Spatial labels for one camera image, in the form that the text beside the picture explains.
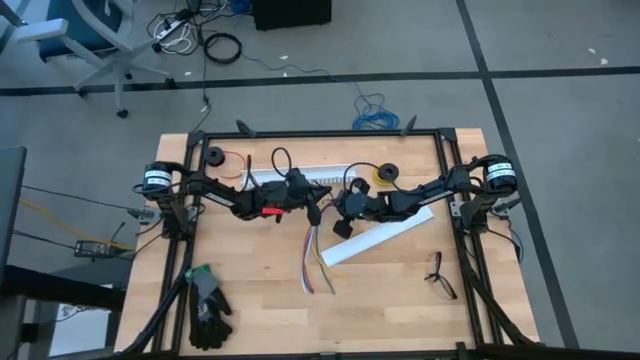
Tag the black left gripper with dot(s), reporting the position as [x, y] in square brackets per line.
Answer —
[300, 190]

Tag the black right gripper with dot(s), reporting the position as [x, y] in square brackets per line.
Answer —
[362, 206]

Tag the white duct cover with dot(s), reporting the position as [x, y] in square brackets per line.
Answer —
[375, 240]

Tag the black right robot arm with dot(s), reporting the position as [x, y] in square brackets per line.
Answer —
[430, 192]

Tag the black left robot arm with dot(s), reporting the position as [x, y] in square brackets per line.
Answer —
[215, 190]

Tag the red plastic tag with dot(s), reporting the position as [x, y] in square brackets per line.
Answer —
[272, 210]

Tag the black eyeglasses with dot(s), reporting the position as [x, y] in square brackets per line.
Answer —
[436, 276]

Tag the black glove green cuff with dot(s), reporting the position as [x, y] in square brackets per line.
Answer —
[202, 285]
[210, 330]

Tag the black box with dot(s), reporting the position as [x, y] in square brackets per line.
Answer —
[290, 14]

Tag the white power strip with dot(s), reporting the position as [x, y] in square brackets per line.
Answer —
[170, 29]

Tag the black power adapter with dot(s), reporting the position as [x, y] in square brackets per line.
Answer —
[92, 248]

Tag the white teal office chair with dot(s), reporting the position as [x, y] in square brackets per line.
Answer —
[80, 25]

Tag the dark desk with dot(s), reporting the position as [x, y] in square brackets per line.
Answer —
[10, 200]

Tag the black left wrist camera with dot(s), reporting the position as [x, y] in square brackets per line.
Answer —
[315, 212]

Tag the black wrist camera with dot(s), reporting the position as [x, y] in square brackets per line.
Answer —
[315, 212]
[343, 227]

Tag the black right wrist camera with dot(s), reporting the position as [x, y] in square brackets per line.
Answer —
[343, 227]

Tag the black aluminium table frame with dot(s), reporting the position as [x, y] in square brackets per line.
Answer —
[350, 134]

